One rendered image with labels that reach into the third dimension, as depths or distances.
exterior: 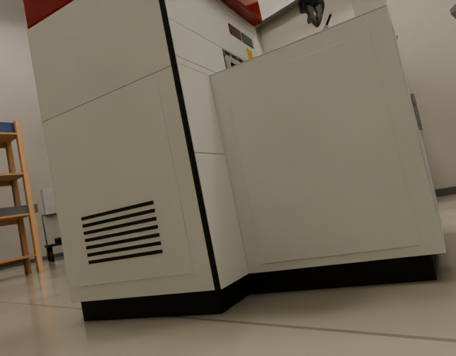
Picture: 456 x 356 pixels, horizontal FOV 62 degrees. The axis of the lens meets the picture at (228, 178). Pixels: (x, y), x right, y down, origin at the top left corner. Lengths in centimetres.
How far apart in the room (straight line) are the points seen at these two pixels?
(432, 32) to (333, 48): 354
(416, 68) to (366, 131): 357
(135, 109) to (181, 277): 59
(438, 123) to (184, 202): 374
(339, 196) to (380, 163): 16
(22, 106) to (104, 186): 898
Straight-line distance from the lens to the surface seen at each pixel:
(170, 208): 128
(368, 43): 129
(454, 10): 153
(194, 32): 149
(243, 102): 138
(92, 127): 153
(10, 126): 575
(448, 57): 471
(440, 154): 465
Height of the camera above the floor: 32
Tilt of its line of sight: 4 degrees up
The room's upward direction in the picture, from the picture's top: 11 degrees counter-clockwise
